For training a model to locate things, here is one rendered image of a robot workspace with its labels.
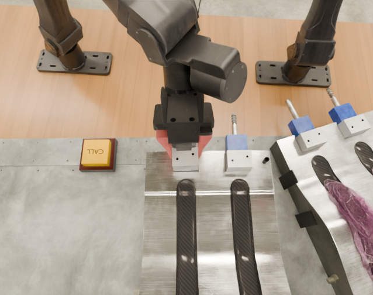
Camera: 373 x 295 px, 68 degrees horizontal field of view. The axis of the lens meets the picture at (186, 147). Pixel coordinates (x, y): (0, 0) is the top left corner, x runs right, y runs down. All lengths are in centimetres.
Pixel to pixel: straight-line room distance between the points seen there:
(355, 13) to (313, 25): 170
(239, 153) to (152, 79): 34
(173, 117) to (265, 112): 41
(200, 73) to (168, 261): 34
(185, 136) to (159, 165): 21
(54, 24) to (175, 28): 35
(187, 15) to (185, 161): 26
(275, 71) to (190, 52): 46
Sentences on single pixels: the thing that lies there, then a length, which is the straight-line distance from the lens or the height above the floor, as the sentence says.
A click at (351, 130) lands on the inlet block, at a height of 88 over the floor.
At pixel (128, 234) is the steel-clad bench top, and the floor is 80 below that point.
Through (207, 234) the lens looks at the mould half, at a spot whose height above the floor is 88.
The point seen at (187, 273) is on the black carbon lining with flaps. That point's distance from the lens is 55.
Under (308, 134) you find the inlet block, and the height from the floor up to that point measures 88.
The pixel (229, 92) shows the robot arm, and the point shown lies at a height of 112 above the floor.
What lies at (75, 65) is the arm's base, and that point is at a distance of 82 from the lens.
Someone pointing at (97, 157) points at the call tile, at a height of 84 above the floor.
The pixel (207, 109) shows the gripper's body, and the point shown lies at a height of 101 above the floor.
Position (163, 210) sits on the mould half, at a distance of 56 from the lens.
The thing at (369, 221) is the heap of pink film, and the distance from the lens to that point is 61.
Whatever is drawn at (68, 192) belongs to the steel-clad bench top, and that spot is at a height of 80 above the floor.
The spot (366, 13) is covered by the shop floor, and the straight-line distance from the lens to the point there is 242.
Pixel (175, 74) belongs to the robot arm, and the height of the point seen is 110.
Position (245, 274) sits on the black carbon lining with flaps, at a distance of 56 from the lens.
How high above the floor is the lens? 144
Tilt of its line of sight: 70 degrees down
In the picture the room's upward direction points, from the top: 1 degrees clockwise
